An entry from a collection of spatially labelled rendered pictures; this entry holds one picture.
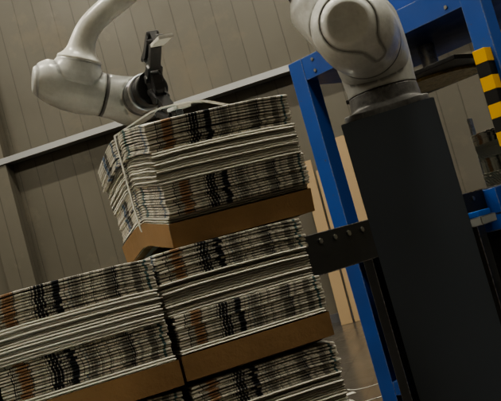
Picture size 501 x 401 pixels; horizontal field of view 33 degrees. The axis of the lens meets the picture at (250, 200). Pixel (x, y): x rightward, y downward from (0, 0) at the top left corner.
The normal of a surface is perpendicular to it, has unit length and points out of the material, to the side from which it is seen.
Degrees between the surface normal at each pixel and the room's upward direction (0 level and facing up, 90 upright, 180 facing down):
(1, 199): 90
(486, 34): 90
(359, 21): 95
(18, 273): 90
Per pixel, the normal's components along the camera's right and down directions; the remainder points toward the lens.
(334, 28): -0.14, 0.05
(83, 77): 0.38, 0.00
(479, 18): -0.70, 0.15
